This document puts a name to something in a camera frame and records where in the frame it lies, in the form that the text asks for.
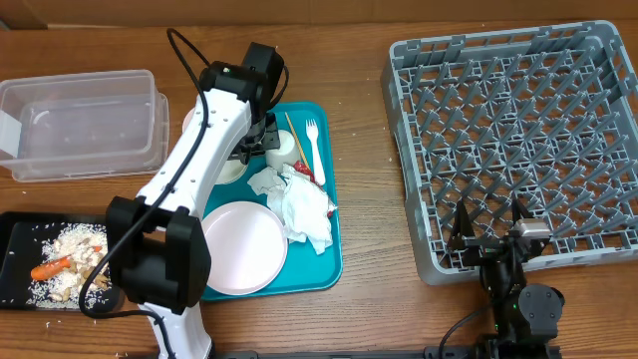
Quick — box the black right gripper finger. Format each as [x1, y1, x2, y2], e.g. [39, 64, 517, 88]
[447, 199, 474, 250]
[511, 196, 533, 222]

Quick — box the white cup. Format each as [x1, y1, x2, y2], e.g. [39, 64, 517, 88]
[265, 130, 301, 174]

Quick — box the red snack wrapper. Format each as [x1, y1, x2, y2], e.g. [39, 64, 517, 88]
[293, 161, 337, 218]

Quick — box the light green bowl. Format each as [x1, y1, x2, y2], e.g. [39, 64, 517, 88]
[215, 160, 247, 185]

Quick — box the white napkin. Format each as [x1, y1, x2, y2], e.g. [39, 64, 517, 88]
[247, 164, 338, 255]

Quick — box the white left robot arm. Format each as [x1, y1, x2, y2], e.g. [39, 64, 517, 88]
[104, 60, 289, 358]

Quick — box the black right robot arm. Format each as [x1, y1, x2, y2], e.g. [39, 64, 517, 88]
[438, 198, 565, 359]

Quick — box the peanuts and rice waste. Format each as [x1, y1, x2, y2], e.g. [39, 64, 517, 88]
[26, 223, 107, 309]

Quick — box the black waste tray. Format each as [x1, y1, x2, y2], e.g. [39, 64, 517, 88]
[1, 211, 104, 312]

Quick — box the wooden chopstick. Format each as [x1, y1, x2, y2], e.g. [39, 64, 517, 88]
[284, 112, 310, 169]

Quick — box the white plastic fork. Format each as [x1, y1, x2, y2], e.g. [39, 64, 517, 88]
[306, 119, 326, 186]

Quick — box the teal tray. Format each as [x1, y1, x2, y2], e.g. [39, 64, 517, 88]
[204, 102, 343, 297]

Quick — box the pink bowl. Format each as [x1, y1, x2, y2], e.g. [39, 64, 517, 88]
[181, 108, 195, 133]

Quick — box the grey dish rack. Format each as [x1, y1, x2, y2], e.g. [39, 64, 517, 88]
[381, 20, 637, 285]

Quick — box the pink plate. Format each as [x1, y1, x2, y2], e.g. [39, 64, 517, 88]
[202, 201, 288, 296]

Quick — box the clear plastic bin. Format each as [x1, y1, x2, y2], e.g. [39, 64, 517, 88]
[1, 70, 169, 182]

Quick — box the orange carrot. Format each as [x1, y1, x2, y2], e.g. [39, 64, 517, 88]
[30, 256, 72, 281]

